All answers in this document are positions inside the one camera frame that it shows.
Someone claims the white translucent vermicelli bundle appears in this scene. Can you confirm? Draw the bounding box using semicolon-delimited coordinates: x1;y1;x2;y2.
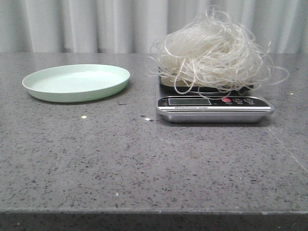
145;6;290;97

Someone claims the black silver kitchen scale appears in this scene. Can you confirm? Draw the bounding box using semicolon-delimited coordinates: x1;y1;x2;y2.
156;74;274;123

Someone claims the light green round plate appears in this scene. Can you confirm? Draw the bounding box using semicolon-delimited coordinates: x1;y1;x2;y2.
22;64;130;103

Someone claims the white pleated curtain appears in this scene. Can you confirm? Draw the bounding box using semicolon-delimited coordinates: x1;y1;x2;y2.
0;0;308;53

